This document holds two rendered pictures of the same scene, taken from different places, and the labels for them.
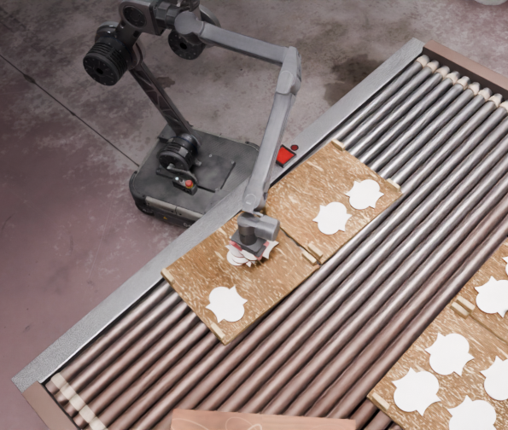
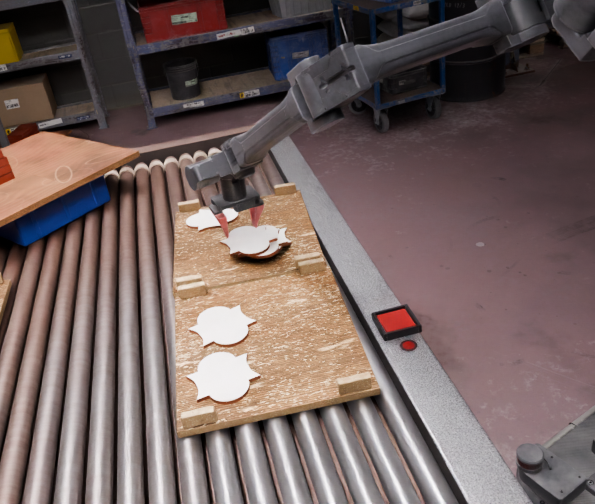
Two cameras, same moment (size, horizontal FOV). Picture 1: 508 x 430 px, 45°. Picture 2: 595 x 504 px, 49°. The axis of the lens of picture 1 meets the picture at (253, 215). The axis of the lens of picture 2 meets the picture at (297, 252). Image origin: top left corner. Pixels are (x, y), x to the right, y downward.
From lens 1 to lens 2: 2.39 m
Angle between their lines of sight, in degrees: 80
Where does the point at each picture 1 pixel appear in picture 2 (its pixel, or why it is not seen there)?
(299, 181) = (323, 317)
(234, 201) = (351, 259)
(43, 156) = not seen: outside the picture
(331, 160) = (330, 368)
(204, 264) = (276, 215)
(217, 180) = not seen: outside the picture
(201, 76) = not seen: outside the picture
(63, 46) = not seen: outside the picture
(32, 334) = (470, 308)
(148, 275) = (308, 189)
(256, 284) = (210, 242)
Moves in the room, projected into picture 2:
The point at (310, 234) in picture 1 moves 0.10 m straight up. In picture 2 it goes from (224, 299) to (215, 260)
